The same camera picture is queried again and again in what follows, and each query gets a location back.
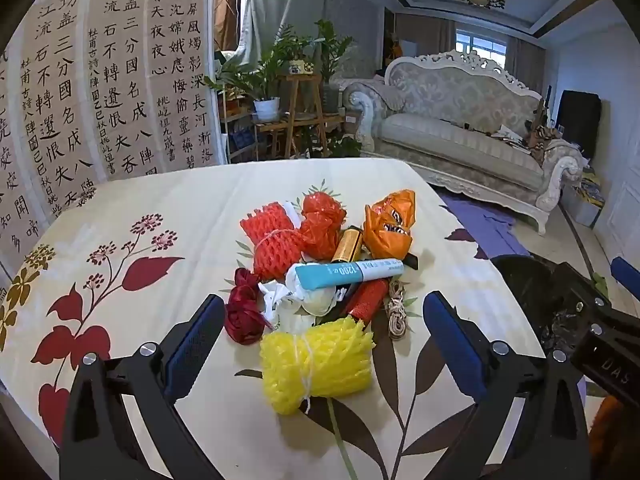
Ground twine bundle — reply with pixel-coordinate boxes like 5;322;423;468
386;280;409;342

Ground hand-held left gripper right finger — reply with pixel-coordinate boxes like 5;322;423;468
422;291;591;480

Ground striped cushion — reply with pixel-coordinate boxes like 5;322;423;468
372;82;408;113

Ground wooden plant stand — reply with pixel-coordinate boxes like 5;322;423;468
255;74;346;161

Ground grey green curtain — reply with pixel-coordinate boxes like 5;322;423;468
240;0;326;66

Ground white panel door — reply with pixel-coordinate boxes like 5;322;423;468
595;180;640;271

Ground tall green potted plant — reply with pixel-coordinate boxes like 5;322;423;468
312;19;353;113

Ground ornate white sofa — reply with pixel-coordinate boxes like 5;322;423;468
342;50;586;235

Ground red foam net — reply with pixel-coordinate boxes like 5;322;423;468
240;201;308;281

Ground beige window curtain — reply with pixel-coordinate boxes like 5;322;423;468
395;12;456;56
507;35;546;93

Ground red ribbon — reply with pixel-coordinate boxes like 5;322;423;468
223;267;268;345

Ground black cloth cover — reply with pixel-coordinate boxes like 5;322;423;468
556;90;602;146

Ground clear storage box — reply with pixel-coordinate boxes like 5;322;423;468
560;170;606;226

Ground black trash bin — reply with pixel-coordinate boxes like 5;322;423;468
492;255;618;361

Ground white tissue ball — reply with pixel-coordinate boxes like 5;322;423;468
299;287;337;318

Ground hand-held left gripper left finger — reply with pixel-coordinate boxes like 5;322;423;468
59;294;226;480

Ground person's right forearm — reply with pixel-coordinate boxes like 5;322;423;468
589;394;640;480

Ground purple cloth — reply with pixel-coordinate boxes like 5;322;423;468
440;192;531;261

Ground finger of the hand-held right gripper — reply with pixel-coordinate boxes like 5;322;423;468
550;267;640;356
611;256;640;303

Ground yellow foam net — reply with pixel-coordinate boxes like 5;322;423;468
259;316;376;416

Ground floral tablecloth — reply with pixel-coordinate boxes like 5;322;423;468
0;157;586;480

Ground gold battery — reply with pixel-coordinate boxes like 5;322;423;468
330;225;366;263

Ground window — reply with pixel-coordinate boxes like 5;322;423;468
456;30;508;63

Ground red and black cylinder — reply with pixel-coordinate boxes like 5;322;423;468
337;278;390;323

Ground blue and white tube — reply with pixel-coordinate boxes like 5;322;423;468
294;258;406;292

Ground tiger print blanket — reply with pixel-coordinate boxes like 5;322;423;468
525;122;563;161

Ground red plastic bag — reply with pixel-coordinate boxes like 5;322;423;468
299;191;348;262

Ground orange plastic bag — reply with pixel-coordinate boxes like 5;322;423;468
363;189;417;257

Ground papers on sofa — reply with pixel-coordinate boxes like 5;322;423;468
492;127;531;153

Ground white paper roll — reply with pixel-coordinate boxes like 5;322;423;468
282;200;306;226

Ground potted plant in white pot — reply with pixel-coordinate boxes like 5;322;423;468
207;25;301;123

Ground small leafy floor plant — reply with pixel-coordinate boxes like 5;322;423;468
325;135;363;158

